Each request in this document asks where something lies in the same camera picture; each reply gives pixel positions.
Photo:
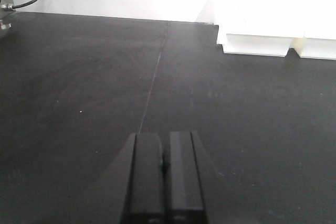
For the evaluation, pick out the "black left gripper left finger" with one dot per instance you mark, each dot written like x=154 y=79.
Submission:
x=145 y=191

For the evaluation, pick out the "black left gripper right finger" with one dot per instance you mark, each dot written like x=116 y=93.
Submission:
x=184 y=201

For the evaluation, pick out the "white middle storage bin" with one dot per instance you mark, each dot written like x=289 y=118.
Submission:
x=314 y=48

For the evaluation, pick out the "white storage bin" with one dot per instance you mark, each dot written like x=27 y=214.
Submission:
x=314 y=48
x=253 y=27

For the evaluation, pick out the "white left storage bin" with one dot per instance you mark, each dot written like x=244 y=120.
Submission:
x=253 y=27

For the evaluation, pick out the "metal equipment stand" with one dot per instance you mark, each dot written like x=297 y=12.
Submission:
x=5 y=24

